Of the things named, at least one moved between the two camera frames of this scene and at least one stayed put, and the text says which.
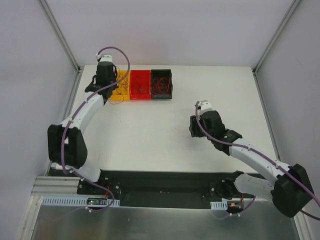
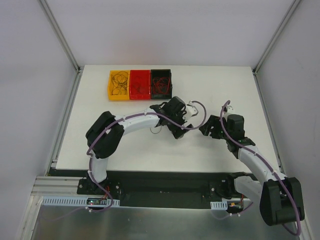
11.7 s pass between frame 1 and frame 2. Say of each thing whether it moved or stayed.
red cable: stayed
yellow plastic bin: stayed
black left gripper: moved
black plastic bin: stayed
